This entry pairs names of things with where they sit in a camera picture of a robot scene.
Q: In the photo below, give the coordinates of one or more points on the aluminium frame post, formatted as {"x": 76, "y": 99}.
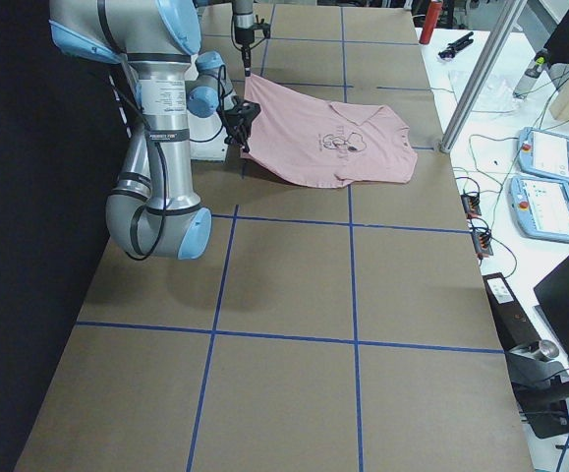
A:
{"x": 493, "y": 46}

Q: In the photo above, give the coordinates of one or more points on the teach pendant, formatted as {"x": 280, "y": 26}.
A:
{"x": 544, "y": 154}
{"x": 541, "y": 207}

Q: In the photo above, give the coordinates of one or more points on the upper teach pendant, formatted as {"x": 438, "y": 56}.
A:
{"x": 544, "y": 154}

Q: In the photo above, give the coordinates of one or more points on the orange connector board lower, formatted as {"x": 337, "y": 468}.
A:
{"x": 481, "y": 238}

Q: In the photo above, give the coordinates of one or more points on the brown paper table cover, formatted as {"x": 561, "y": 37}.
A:
{"x": 322, "y": 330}

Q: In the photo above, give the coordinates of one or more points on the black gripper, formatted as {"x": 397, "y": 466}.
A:
{"x": 239, "y": 119}
{"x": 243, "y": 32}

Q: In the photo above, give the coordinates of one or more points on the white column with base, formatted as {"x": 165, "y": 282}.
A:
{"x": 205, "y": 142}

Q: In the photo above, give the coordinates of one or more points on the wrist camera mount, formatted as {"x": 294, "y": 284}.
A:
{"x": 263, "y": 26}

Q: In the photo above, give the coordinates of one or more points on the black box device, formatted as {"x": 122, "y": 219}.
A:
{"x": 513, "y": 326}

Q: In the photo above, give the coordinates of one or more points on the orange connector board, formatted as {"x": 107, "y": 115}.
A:
{"x": 471, "y": 204}
{"x": 481, "y": 238}

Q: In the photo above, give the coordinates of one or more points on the lower teach pendant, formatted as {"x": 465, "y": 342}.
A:
{"x": 541, "y": 207}

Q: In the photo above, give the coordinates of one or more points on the clear plastic bag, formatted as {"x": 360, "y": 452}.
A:
{"x": 496, "y": 96}

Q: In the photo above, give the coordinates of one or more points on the black pliers tool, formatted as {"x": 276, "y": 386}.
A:
{"x": 455, "y": 47}

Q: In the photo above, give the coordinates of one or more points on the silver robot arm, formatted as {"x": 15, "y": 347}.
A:
{"x": 154, "y": 210}
{"x": 242, "y": 15}

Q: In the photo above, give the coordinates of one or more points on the grey spray bottle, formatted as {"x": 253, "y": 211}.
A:
{"x": 533, "y": 72}

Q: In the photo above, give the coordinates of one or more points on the orange connector board upper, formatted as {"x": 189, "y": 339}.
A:
{"x": 471, "y": 204}

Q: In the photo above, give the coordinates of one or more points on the pink snoopy t-shirt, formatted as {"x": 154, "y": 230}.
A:
{"x": 325, "y": 144}

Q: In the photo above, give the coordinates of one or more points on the red bottle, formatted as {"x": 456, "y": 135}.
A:
{"x": 433, "y": 13}

